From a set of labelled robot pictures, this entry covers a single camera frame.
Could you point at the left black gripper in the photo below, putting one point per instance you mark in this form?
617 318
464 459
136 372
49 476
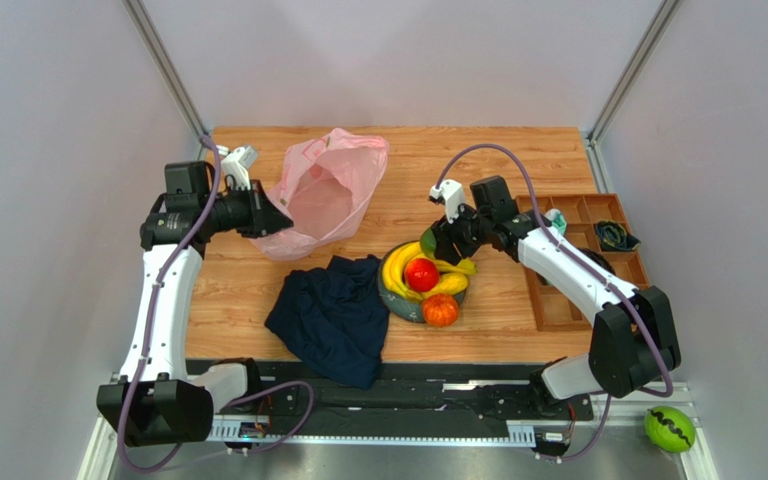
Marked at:
263 217

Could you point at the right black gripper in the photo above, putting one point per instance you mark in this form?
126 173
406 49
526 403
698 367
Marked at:
454 234

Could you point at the yellow fake starfruit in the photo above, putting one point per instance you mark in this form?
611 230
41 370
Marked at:
452 283

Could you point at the red yellow fake apple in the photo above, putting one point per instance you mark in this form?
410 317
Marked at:
421 275

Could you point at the yellow banana bunch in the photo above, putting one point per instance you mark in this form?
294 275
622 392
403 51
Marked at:
394 264

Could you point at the orange fake fruit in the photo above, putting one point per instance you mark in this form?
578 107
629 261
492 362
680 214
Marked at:
440 310

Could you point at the pink plastic bag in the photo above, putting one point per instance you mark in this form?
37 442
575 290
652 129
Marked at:
326 187

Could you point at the green fake mango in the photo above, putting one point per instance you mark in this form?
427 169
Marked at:
428 243

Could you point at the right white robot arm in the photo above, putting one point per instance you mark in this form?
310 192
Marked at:
633 337

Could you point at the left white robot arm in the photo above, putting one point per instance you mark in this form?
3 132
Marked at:
154 401

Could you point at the green fake watermelon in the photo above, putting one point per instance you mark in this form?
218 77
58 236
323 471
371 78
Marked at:
670 429

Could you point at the dark blue-grey ceramic plate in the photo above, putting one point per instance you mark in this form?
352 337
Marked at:
403 308

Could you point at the teal white sock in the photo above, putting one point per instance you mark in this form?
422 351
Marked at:
557 219

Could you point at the navy blue cloth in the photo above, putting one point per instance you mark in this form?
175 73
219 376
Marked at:
333 320

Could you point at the brown wooden compartment tray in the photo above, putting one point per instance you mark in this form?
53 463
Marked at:
565 286

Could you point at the black rolled sock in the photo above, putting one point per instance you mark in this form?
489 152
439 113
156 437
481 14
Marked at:
598 259

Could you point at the dark green rolled sock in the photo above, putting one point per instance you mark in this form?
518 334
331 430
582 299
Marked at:
613 236

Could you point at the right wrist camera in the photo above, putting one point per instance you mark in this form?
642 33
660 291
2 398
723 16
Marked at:
450 194

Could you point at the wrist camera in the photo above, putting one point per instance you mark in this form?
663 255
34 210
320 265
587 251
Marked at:
235 164
450 194

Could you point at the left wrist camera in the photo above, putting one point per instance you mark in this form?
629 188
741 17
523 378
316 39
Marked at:
235 164

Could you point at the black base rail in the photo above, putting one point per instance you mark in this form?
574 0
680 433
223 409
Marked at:
409 403

